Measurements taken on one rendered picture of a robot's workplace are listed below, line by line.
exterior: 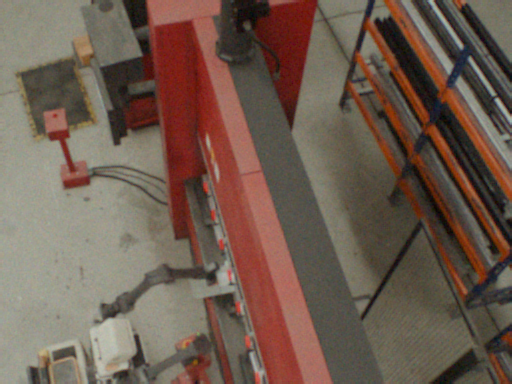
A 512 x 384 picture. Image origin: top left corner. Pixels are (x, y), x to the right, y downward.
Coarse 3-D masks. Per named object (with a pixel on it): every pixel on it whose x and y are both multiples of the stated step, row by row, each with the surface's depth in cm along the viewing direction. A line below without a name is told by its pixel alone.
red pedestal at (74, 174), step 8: (48, 112) 474; (56, 112) 473; (64, 112) 473; (48, 120) 470; (56, 120) 470; (64, 120) 470; (48, 128) 466; (56, 128) 466; (64, 128) 466; (48, 136) 469; (56, 136) 471; (64, 136) 473; (64, 144) 493; (64, 152) 502; (64, 168) 531; (72, 168) 523; (80, 168) 530; (64, 176) 527; (72, 176) 527; (80, 176) 526; (88, 176) 530; (64, 184) 530; (72, 184) 532; (80, 184) 535; (88, 184) 535
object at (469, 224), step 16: (384, 80) 482; (400, 96) 478; (400, 112) 469; (416, 112) 471; (416, 128) 463; (432, 144) 456; (432, 160) 445; (432, 176) 447; (448, 176) 442; (448, 192) 432; (464, 208) 430; (464, 224) 422; (480, 224) 422; (480, 240) 413; (480, 256) 413
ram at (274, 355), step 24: (216, 120) 306; (216, 144) 322; (216, 192) 358; (240, 216) 293; (240, 240) 307; (240, 264) 323; (240, 288) 339; (264, 288) 269; (264, 312) 281; (264, 336) 294; (264, 360) 308; (288, 360) 248
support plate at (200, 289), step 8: (216, 272) 384; (224, 272) 384; (192, 280) 381; (200, 280) 381; (192, 288) 379; (200, 288) 379; (208, 288) 379; (216, 288) 378; (224, 288) 378; (232, 288) 378; (200, 296) 376; (208, 296) 376
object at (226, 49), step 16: (224, 0) 263; (240, 0) 258; (224, 16) 273; (240, 16) 260; (256, 16) 262; (224, 32) 281; (240, 32) 278; (224, 48) 289; (240, 48) 286; (240, 64) 292
